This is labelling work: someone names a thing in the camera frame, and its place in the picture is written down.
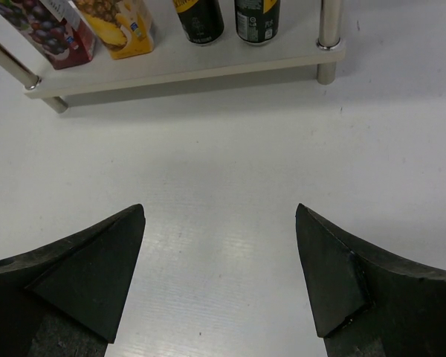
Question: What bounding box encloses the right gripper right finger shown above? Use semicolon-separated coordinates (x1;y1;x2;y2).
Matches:
295;204;446;356

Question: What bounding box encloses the pineapple juice carton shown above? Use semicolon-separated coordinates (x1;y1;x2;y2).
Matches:
74;0;155;60

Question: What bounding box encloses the grape juice carton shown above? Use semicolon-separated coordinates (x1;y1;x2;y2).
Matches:
0;0;96;70

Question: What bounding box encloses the black Schweppes can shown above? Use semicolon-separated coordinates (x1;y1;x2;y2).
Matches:
234;0;280;45
173;0;224;45

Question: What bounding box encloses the white two-tier shelf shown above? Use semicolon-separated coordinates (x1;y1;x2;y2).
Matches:
0;1;346;101

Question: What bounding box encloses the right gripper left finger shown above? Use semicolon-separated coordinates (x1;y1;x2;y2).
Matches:
0;204;146;356

